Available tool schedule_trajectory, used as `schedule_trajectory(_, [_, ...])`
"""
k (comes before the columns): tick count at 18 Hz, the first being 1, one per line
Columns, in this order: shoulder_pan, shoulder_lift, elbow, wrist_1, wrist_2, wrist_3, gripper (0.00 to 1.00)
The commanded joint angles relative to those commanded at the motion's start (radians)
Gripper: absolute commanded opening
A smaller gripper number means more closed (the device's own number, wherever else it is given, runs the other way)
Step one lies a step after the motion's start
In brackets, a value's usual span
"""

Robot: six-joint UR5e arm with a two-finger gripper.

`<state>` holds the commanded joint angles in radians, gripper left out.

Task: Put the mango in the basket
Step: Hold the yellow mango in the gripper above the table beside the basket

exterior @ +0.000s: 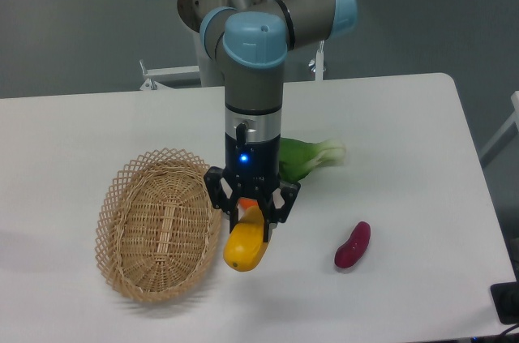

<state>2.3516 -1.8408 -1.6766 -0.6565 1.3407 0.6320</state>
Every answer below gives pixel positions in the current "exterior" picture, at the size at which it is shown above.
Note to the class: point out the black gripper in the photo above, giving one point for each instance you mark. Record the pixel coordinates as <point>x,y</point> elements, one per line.
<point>252,170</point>

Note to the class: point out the yellow mango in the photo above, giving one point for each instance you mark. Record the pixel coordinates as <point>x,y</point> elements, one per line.
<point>245,246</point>

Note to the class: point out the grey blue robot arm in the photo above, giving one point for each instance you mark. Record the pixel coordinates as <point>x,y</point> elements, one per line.
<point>248,41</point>

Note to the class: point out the woven wicker basket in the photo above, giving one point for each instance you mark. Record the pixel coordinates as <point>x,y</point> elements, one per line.
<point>157,232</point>

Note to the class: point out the orange fruit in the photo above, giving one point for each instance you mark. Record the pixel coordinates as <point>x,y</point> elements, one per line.
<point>246,203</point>

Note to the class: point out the green bok choy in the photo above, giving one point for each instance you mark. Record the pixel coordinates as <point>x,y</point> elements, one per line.
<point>298,158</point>

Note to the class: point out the purple sweet potato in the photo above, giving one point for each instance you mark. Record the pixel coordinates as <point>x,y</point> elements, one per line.
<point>350,252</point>

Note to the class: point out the black device at edge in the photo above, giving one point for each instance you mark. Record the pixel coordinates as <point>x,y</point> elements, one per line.
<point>505,298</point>

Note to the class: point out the white frame at right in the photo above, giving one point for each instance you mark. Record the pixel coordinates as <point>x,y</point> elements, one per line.
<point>502,137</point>

